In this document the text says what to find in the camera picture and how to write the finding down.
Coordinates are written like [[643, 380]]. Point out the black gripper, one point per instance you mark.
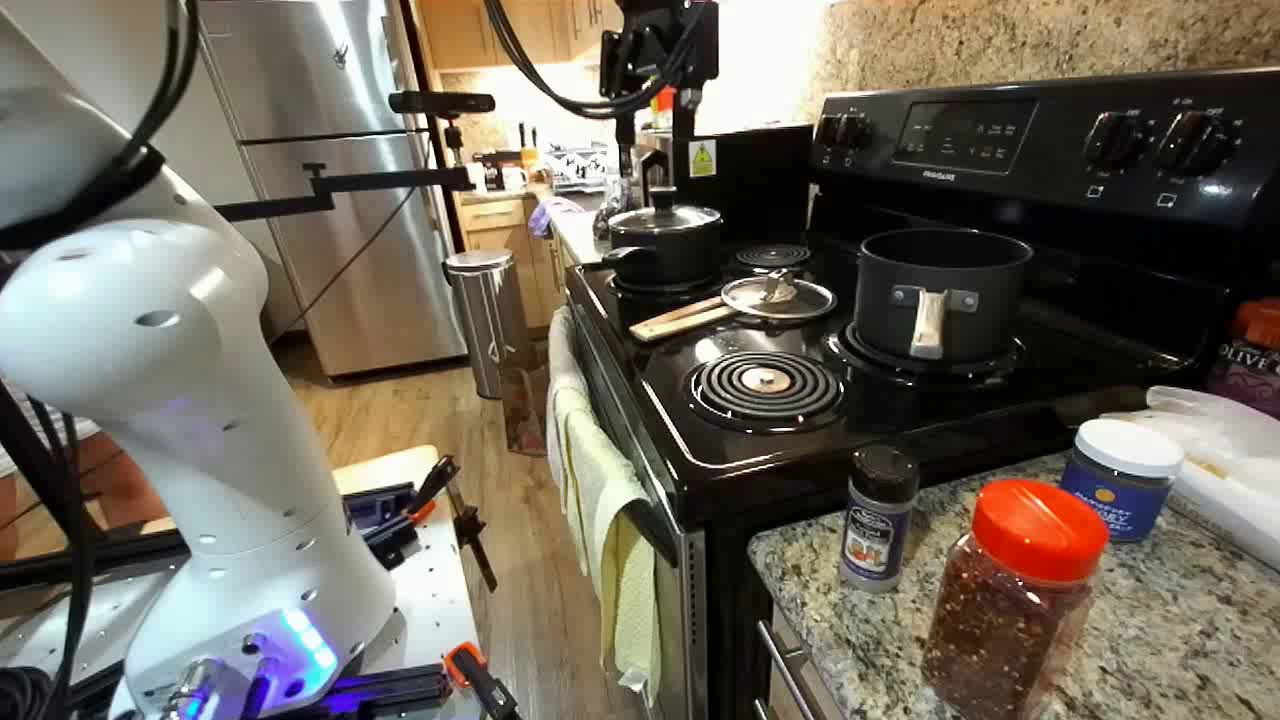
[[663, 42]]

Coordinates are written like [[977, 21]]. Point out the small black cap spice bottle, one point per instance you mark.
[[876, 525]]

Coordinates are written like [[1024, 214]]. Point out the white robot base platform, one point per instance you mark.
[[426, 602]]

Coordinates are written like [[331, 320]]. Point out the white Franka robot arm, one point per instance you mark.
[[202, 403]]

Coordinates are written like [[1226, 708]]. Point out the black electric stove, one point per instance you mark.
[[1067, 160]]

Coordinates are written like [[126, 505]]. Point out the orange cap dark bottle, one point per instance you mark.
[[1255, 361]]

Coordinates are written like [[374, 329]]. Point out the wooden kitchen cabinets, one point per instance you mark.
[[501, 28]]

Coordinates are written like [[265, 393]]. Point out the stainless steel trash can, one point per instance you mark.
[[480, 327]]

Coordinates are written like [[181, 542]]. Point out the black coil burner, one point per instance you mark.
[[765, 384]]

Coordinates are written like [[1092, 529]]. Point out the stainless steel refrigerator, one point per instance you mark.
[[362, 201]]

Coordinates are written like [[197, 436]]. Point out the pale yellow hanging towel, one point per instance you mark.
[[605, 520]]

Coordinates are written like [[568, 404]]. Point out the orange and black clamp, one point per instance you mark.
[[480, 678]]

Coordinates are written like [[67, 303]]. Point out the blue lid white container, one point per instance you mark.
[[1116, 481]]

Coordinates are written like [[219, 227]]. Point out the red lid chili flake jar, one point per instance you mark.
[[1004, 602]]

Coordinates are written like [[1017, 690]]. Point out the white plastic bag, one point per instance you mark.
[[1220, 460]]

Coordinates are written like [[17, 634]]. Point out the black stereo camera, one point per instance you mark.
[[443, 100]]

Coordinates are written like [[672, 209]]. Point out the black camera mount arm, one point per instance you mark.
[[345, 186]]

